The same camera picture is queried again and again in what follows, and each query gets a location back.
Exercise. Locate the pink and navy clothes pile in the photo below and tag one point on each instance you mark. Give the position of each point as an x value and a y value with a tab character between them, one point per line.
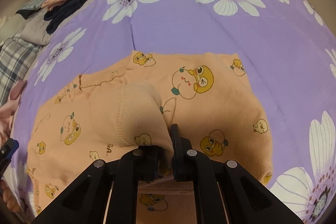
65	11

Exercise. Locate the purple floral blanket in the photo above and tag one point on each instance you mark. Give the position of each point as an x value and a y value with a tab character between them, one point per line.
183	24

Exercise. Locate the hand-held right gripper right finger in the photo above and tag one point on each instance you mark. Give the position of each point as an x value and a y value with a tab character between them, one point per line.
181	155

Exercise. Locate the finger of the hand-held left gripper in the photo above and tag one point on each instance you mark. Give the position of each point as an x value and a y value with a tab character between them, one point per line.
9	148

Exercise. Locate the grey pillow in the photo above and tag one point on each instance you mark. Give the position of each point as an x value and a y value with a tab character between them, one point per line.
36	29

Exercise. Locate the mauve cloth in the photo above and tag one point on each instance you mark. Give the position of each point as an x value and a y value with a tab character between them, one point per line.
17	90

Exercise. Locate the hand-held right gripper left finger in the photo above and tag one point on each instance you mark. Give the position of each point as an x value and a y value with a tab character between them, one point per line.
148	161

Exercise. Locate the orange duck print baby onesie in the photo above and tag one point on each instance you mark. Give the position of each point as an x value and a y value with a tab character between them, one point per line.
223	98

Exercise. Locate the blue plaid pillow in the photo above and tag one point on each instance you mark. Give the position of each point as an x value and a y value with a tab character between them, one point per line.
32	5

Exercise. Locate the light pink cloth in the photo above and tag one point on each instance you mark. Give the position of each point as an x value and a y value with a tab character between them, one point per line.
8	116

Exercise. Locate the grey plaid quilt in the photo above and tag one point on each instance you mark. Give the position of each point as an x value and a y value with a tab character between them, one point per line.
15	61

